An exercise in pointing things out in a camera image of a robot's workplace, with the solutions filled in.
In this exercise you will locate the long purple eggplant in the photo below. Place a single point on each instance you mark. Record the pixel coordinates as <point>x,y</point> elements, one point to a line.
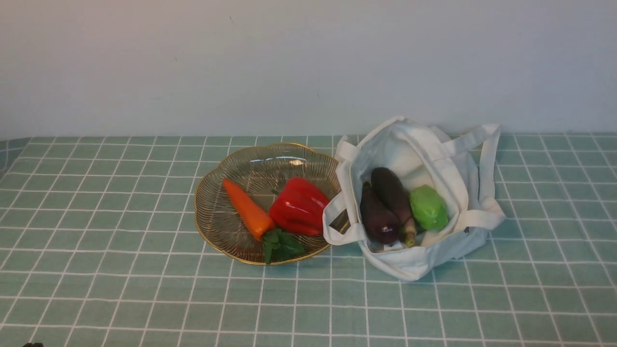
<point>393,195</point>

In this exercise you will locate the white cloth tote bag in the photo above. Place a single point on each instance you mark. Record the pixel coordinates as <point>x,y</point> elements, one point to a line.
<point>461,170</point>

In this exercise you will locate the red bell pepper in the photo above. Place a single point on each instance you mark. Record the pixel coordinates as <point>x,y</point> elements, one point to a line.
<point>298,208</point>

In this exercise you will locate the gold-rimmed glass plate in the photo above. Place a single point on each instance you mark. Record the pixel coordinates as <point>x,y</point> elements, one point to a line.
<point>259,171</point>

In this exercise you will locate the orange carrot with leaves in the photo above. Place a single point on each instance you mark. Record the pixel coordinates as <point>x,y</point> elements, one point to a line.
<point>276,243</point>

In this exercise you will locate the short dark purple eggplant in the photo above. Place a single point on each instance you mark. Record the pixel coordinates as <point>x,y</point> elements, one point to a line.
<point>380,224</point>

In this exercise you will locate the green pepper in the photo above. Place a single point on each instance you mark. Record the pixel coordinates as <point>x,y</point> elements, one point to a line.
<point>429,208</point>

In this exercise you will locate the green checkered tablecloth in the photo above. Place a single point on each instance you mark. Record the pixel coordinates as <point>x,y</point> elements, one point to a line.
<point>99,248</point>

